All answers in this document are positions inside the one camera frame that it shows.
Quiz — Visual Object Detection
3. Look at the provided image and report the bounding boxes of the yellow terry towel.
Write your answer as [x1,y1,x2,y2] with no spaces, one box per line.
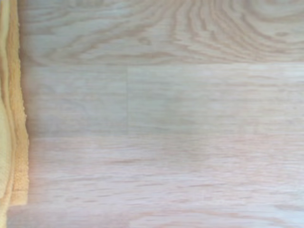
[0,0,29,228]

